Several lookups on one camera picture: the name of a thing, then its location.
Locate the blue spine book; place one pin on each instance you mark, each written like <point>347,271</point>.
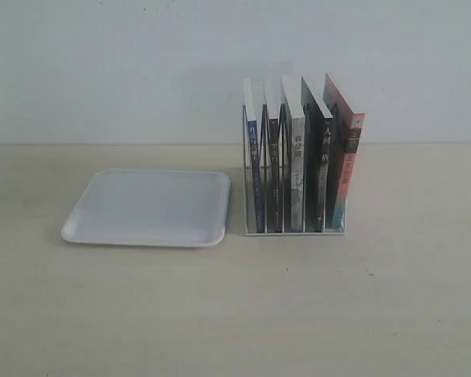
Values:
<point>250,119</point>

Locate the white grey spine book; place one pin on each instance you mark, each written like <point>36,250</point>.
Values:
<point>294,164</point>

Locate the black spine book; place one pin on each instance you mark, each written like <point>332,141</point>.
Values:
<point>317,147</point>

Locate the dark brown spine book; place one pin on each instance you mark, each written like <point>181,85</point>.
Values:
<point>273,128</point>

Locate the red orange spine book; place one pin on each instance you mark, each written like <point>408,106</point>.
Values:
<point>346,127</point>

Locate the white rectangular plastic tray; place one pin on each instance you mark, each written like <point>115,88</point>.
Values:
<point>151,208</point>

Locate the white wire book rack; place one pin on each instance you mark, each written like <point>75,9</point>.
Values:
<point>248,195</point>

